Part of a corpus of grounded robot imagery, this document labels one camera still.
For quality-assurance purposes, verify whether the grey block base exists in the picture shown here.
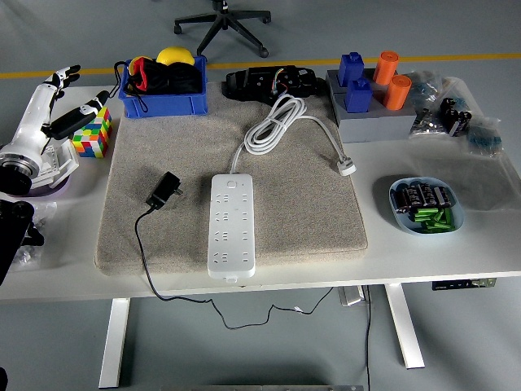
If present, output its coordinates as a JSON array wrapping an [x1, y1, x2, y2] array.
[[325, 67, 418, 143]]

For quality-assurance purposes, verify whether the clear bag of metal parts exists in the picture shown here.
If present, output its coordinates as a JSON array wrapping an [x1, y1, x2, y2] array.
[[11, 201, 58, 273]]

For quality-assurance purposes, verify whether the blue block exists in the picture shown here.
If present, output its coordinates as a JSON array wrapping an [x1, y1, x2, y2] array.
[[337, 51, 365, 87], [344, 77, 374, 114]]

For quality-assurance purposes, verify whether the grey-brown mat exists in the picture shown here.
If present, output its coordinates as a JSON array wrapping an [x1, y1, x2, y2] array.
[[94, 79, 369, 276]]

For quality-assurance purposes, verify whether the white power strip cord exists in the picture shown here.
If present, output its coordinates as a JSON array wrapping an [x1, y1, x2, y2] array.
[[230, 92, 357, 177]]

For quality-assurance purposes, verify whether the purple dish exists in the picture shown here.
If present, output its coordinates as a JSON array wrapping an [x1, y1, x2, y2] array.
[[7, 173, 75, 200]]

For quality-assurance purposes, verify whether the black drawstring pouch red trim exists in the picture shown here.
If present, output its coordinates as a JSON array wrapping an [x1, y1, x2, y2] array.
[[107, 56, 204, 113]]

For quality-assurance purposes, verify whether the black battery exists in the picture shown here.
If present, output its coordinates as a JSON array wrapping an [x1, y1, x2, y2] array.
[[431, 185, 453, 209], [405, 185, 422, 209], [392, 189, 409, 215], [418, 182, 436, 208]]

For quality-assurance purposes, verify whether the bag of blue parts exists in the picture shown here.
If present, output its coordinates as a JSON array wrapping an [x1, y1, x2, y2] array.
[[406, 68, 444, 109], [463, 116, 504, 158]]

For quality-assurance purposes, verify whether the yellow ball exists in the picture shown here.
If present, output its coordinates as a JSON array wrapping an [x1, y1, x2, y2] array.
[[155, 46, 195, 66]]

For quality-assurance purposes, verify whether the bag of silver screws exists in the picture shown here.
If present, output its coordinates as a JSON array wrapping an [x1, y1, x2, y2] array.
[[408, 106, 447, 140]]

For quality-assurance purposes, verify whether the blue plastic bin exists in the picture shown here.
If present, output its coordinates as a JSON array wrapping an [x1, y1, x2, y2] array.
[[117, 55, 208, 120]]

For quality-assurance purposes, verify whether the metal box under table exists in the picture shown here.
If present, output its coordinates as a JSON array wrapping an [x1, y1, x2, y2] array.
[[339, 286, 370, 306]]

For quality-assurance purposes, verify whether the white wall switch panel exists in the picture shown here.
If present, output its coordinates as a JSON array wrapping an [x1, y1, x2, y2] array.
[[38, 140, 81, 189]]

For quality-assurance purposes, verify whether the thin black hanging cable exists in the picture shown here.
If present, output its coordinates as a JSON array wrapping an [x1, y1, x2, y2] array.
[[363, 284, 373, 391]]

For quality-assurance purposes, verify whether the bag of black components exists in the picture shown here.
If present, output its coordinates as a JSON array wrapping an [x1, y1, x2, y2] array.
[[438, 96, 474, 138]]

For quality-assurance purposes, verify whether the black office chair base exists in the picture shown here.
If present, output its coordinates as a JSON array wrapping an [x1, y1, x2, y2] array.
[[173, 0, 272, 58]]

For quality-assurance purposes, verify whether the black plug adapter with cord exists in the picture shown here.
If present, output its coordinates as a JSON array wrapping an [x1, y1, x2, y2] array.
[[134, 170, 339, 332]]

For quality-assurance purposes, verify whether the light blue dish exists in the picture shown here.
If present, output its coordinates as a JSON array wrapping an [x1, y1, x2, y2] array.
[[388, 176, 466, 236]]

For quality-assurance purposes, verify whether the black table control panel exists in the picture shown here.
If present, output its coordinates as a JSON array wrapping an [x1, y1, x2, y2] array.
[[431, 278, 497, 292]]

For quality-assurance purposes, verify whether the large clear plastic bag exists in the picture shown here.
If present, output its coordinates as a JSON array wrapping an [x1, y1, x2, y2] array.
[[414, 77, 521, 213]]

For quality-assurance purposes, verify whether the colourful puzzle cube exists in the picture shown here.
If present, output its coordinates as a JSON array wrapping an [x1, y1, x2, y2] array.
[[72, 106, 113, 159]]

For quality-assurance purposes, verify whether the white table leg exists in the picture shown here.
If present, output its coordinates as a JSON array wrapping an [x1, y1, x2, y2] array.
[[99, 298, 131, 389], [384, 283, 427, 370]]

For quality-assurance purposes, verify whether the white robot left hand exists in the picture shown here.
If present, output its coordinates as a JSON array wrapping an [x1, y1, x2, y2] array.
[[0, 64, 111, 172]]

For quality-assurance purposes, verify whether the white power strip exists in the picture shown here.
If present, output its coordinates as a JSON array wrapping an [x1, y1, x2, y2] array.
[[206, 174, 256, 283]]

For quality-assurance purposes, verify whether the orange cylinder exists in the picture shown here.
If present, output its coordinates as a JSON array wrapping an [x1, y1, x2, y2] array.
[[384, 74, 413, 111], [372, 50, 399, 86]]

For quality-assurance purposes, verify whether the black electronic device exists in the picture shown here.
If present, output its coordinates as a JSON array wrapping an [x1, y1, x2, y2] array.
[[225, 64, 321, 105]]

